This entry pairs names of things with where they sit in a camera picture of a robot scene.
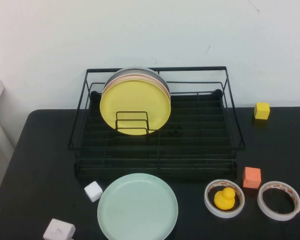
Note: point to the mint green plate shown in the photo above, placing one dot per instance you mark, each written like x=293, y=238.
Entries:
x=137, y=207

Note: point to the yellow plate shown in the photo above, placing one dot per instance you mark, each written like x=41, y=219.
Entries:
x=135, y=100

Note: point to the white square power adapter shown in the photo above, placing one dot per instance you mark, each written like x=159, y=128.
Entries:
x=57, y=230

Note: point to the white tape roll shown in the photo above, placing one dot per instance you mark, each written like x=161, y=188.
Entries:
x=277, y=217
x=223, y=214

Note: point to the yellow rubber duck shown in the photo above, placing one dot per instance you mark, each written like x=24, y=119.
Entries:
x=224, y=200

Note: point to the pink plate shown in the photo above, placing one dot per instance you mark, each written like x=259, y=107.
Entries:
x=133, y=76

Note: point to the orange cube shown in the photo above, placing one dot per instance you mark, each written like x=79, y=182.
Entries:
x=252, y=178

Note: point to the yellow cube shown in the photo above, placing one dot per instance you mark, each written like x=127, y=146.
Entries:
x=262, y=111

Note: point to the white cube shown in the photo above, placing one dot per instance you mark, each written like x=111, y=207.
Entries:
x=93, y=192

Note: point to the grey plate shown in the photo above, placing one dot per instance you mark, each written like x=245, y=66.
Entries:
x=133, y=70

